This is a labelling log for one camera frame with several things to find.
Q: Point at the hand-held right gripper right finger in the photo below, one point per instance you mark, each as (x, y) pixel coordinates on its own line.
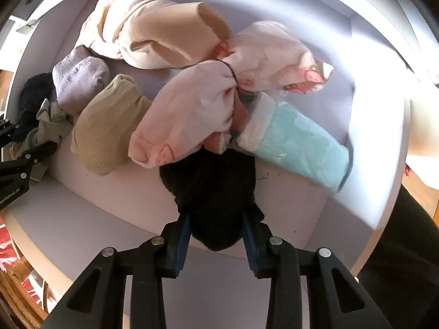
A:
(250, 243)

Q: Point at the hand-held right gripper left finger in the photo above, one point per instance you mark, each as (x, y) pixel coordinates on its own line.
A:
(181, 243)

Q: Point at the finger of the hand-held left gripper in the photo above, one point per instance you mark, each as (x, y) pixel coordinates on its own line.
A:
(34, 157)
(8, 132)

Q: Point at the grey cloth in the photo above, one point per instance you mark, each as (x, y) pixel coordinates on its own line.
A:
(51, 126)

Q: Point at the navy cloth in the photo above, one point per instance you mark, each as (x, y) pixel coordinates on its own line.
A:
(34, 96)

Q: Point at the black cloth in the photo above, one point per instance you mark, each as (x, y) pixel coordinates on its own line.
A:
(212, 192)

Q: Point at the khaki knit cloth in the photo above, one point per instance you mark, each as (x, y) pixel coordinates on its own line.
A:
(106, 126)

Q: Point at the white cabinet drawer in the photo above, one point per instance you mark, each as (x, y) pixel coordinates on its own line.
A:
(103, 205)

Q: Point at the purple grey sock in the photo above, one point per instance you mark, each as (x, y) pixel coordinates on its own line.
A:
(79, 78)

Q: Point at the light blue cloth roll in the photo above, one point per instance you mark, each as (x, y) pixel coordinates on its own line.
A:
(301, 144)

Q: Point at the pink strawberry print cloth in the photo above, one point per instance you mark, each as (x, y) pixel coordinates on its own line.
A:
(192, 109)

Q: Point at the peach cloth roll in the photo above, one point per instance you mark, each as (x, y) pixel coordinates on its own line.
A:
(147, 31)

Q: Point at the red pink cloth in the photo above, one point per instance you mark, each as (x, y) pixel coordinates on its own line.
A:
(7, 243)

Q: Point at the woven basket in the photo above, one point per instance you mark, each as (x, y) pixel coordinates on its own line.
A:
(20, 281)

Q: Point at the person's black trousers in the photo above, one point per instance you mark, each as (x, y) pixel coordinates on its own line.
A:
(404, 264)

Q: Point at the black elastic band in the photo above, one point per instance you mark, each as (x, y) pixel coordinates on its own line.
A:
(234, 73)

